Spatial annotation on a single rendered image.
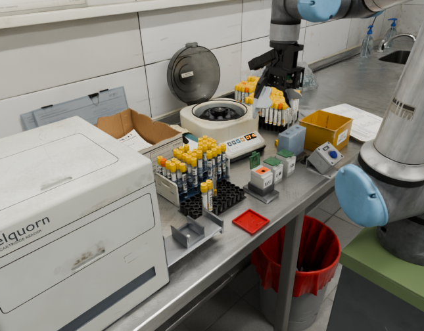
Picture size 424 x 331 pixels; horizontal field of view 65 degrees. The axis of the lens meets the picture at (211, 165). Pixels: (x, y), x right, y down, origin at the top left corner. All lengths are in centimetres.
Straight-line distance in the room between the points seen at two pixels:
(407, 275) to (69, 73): 103
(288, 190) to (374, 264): 33
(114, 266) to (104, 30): 79
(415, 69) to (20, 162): 61
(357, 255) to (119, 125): 82
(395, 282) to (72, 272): 58
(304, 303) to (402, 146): 105
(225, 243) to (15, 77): 73
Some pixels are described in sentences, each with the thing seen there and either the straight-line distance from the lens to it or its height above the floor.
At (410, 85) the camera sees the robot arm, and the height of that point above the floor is 128.
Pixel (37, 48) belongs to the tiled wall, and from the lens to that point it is 111.
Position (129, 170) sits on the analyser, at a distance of 53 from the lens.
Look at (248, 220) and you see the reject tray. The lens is 87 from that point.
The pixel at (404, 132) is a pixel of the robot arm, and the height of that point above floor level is 121.
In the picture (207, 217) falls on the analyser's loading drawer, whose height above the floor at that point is 92.
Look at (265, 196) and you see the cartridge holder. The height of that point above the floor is 89.
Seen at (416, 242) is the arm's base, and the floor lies 95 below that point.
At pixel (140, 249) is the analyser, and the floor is 101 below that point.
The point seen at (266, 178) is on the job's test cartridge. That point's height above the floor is 94.
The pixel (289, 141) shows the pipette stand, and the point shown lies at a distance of 106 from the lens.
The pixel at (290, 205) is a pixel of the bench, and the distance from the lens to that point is 93.
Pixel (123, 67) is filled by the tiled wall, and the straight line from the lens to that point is 123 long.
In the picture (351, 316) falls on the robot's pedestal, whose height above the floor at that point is 69.
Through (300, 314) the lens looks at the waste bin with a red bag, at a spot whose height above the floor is 15.
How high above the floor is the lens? 144
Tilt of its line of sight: 31 degrees down
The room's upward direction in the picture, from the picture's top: 2 degrees counter-clockwise
